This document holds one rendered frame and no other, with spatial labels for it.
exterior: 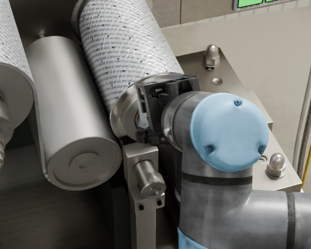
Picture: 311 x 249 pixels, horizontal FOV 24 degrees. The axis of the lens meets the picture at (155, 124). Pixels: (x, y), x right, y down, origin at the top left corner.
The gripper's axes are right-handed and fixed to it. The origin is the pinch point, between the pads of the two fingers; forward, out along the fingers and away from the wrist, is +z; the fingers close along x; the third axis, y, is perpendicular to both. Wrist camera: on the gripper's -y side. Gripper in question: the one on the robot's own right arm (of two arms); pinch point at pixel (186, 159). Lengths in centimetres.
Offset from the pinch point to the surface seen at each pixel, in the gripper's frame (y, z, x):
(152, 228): -6.9, -7.3, 8.5
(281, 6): -107, 165, -110
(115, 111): 17.8, -2.6, 12.7
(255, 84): -109, 121, -78
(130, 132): 13.7, -3.5, 10.8
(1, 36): 30.4, 4.1, 26.6
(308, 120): -51, 46, -55
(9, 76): 28.2, -2.0, 26.8
